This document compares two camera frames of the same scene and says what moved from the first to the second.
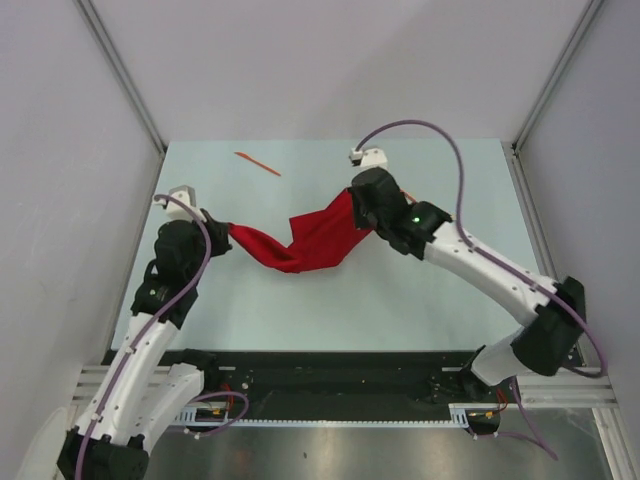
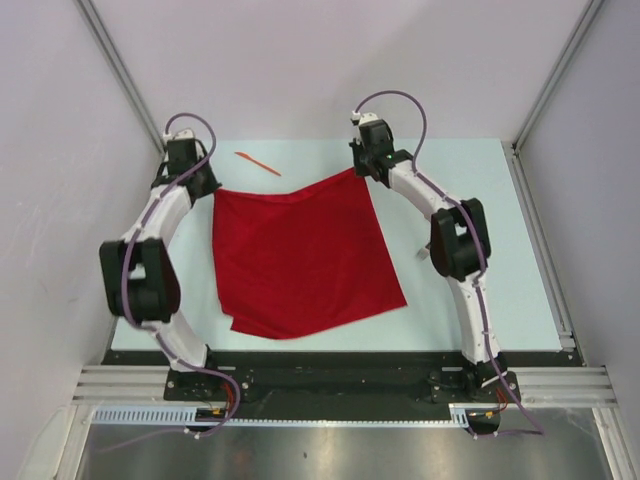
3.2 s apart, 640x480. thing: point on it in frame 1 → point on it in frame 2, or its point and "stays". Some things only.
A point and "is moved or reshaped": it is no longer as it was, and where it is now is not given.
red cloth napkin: x=319 y=239 is moved or reshaped
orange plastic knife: x=257 y=162 stays
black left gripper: x=218 y=231 → x=212 y=183
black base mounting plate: x=323 y=386 stays
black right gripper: x=360 y=221 → x=357 y=146
